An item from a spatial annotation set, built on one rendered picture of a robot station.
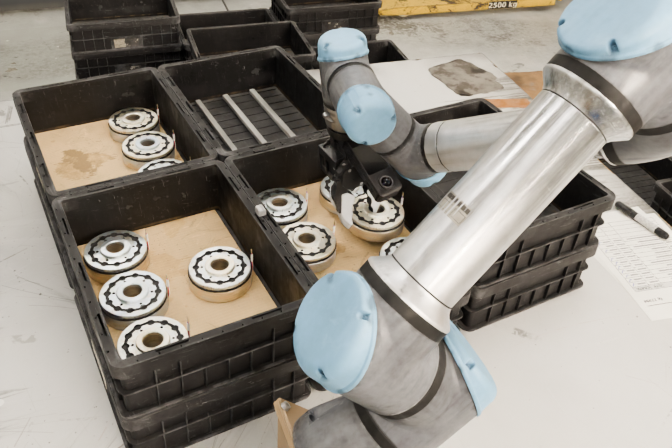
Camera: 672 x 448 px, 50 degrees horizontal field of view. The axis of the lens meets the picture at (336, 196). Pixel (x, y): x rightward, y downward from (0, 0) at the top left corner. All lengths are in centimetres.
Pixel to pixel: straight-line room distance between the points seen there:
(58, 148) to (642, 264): 123
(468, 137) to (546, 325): 52
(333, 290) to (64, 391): 63
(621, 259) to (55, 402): 112
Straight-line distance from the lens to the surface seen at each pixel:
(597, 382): 134
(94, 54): 279
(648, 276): 159
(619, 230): 168
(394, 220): 127
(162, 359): 98
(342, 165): 117
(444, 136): 102
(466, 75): 218
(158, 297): 115
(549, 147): 74
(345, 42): 106
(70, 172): 150
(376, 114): 97
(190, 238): 129
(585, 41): 75
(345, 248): 127
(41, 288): 145
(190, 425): 113
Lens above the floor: 166
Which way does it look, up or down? 37 degrees down
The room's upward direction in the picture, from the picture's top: 4 degrees clockwise
